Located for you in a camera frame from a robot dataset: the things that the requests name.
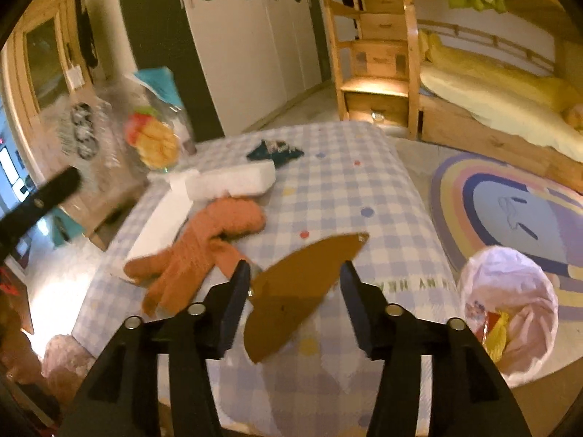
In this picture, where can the brown cardboard piece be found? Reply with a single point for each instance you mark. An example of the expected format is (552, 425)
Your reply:
(296, 282)

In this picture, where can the dark blue wrapper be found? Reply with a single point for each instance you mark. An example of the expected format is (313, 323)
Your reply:
(273, 151)

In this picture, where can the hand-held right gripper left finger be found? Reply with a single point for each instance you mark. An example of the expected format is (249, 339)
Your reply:
(234, 300)

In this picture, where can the dark hanging cloth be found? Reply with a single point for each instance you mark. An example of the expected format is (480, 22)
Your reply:
(86, 32)

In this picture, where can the yellow duvet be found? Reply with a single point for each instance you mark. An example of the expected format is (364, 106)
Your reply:
(492, 68)

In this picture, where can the pale yellow bed sheet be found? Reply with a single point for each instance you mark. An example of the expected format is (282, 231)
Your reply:
(492, 104)

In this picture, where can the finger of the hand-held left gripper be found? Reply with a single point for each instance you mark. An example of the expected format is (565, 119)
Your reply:
(45, 198)

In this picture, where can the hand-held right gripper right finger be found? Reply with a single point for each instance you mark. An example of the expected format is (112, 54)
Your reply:
(357, 300)

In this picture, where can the wooden bunk bed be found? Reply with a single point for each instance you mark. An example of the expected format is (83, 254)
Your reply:
(478, 141)

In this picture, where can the checked table cloth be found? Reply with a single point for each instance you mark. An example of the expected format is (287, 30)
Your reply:
(364, 182)

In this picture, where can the white paper tag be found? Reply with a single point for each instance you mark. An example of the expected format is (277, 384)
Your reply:
(75, 77)

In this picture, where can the beige plush toy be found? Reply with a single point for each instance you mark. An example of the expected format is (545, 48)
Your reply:
(575, 116)

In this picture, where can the clear plastic bag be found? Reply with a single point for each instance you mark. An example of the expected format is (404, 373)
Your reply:
(114, 114)

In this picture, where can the rainbow oval rug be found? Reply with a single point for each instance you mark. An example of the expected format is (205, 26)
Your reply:
(524, 200)

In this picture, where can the trash bin with white bag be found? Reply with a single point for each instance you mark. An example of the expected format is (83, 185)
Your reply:
(514, 273)

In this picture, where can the wooden stair drawers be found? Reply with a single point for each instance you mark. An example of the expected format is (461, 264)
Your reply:
(378, 59)

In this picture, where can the wooden cabinet with glass door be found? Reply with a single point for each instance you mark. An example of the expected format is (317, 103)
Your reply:
(45, 54)

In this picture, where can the white wardrobe with round holes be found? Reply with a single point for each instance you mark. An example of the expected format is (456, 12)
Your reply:
(255, 54)

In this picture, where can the orange plush toy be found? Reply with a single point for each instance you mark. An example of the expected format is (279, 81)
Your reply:
(205, 236)

